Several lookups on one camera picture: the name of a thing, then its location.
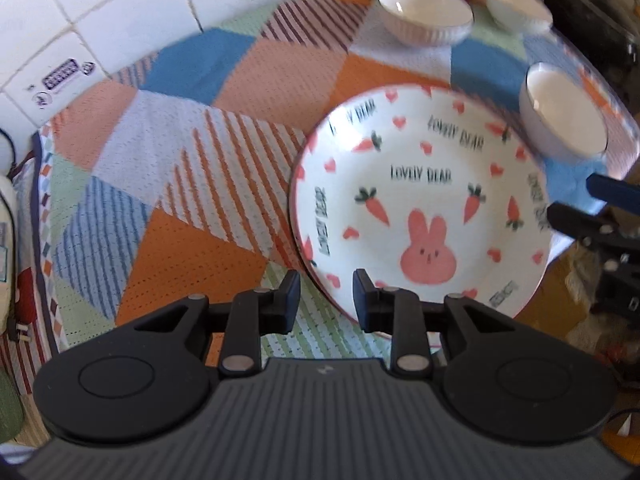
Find bunny carrot patterned plate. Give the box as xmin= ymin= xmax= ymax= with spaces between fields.
xmin=296 ymin=84 xmax=552 ymax=316

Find white ribbed bowl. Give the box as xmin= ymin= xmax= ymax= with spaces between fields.
xmin=518 ymin=63 xmax=608 ymax=164
xmin=486 ymin=0 xmax=553 ymax=36
xmin=378 ymin=0 xmax=474 ymax=48

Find colourful patchwork table mat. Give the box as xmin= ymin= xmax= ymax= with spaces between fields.
xmin=1 ymin=0 xmax=639 ymax=396

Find white sun plate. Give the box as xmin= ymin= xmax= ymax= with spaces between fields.
xmin=288 ymin=154 xmax=402 ymax=322

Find black cooking pot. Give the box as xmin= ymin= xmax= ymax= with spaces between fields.
xmin=544 ymin=0 xmax=639 ymax=86

